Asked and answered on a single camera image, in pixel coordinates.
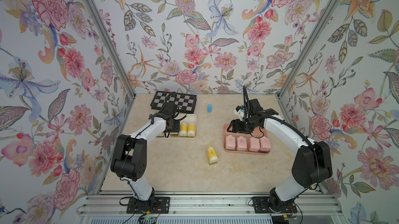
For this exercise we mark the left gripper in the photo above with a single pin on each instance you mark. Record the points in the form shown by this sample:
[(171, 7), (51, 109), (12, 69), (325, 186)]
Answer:
[(177, 126)]

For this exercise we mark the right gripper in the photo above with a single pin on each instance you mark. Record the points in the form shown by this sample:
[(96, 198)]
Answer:
[(237, 123)]

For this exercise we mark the yellow sharpener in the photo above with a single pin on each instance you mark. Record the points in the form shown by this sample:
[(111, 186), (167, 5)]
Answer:
[(212, 155), (191, 130), (183, 130)]

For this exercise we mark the pink sharpener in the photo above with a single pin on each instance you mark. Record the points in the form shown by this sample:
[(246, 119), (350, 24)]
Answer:
[(241, 144), (254, 145), (230, 143), (265, 145)]

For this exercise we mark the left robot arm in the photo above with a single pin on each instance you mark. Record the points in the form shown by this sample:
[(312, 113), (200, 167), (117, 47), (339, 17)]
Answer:
[(129, 159)]

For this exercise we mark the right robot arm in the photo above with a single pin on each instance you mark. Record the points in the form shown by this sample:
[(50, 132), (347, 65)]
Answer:
[(312, 163)]

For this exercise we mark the pink storage tray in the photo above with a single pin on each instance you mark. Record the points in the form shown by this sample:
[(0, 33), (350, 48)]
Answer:
[(257, 133)]

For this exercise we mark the white storage tray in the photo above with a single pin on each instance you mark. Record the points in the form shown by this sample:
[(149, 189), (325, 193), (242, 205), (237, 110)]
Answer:
[(189, 118)]

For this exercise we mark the black white checkerboard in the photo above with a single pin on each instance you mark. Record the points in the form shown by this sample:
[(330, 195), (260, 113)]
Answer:
[(186, 102)]

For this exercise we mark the blue cylinder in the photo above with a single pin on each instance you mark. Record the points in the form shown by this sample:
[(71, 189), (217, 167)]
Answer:
[(209, 108)]

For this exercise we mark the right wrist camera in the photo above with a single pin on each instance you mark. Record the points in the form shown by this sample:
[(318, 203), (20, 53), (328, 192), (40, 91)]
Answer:
[(240, 112)]

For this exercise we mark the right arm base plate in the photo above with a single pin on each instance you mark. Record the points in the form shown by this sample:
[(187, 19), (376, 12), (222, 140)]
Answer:
[(263, 205)]

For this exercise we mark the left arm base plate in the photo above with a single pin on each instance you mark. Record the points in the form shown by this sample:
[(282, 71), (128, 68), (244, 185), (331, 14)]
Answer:
[(157, 205)]

